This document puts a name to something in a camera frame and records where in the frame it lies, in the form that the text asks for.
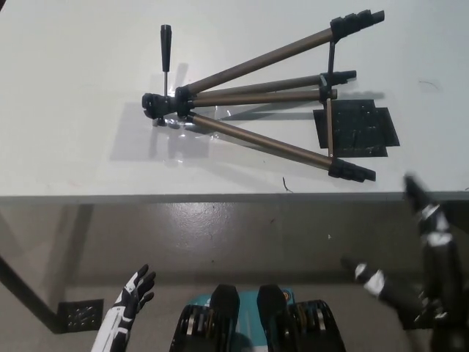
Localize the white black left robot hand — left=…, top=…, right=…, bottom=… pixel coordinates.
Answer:
left=114, top=263, right=157, bottom=319

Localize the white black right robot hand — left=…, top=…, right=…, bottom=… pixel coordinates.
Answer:
left=340, top=173, right=469, bottom=326

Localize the bronze and black camera tripod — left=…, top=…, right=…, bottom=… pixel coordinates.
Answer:
left=141, top=10, right=386, bottom=183

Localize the black metal table leg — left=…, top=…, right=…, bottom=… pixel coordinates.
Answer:
left=0, top=254, right=63, bottom=334

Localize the black tape patch on floor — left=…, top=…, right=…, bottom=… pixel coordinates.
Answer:
left=56, top=298, right=105, bottom=330

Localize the black tape patch on table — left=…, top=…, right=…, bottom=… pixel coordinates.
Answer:
left=313, top=98, right=400, bottom=158

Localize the clear tape patch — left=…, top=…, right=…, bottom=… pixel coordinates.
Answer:
left=111, top=62, right=230, bottom=162

